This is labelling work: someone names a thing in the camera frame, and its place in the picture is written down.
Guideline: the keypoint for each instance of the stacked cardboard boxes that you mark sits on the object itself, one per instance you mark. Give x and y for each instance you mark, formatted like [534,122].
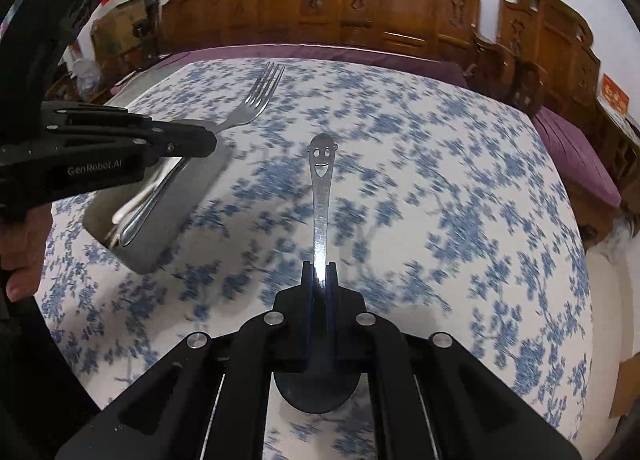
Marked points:
[124,37]

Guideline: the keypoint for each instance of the carved wooden armchair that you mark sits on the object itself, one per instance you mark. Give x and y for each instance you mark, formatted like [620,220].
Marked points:
[552,35]

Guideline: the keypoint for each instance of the carved wooden sofa back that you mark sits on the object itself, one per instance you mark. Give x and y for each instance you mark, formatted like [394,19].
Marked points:
[430,29]

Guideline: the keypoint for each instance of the grey metal utensil tray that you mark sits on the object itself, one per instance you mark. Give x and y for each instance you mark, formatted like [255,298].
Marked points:
[139,241]

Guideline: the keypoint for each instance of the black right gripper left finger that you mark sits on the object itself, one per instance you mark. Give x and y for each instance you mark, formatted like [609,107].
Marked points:
[262,351]

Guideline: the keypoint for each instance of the person's left hand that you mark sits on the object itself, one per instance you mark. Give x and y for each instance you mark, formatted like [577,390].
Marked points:
[22,252]

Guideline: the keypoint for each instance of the purple sofa cushion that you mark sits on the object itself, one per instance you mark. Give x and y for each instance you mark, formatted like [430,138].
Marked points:
[445,71]

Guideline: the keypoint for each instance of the red sign plaque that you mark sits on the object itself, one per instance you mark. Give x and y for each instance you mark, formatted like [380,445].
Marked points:
[613,95]

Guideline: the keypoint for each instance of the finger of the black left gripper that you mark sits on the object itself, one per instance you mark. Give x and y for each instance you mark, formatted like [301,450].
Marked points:
[182,140]

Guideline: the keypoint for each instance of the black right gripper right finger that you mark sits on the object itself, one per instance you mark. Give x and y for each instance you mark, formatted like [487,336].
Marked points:
[369,344]

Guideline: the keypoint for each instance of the purple seat cushion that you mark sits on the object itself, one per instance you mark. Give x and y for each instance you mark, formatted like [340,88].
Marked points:
[574,157]

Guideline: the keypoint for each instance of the steel fork with slim handle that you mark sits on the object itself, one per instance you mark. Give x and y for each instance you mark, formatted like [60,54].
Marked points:
[129,218]

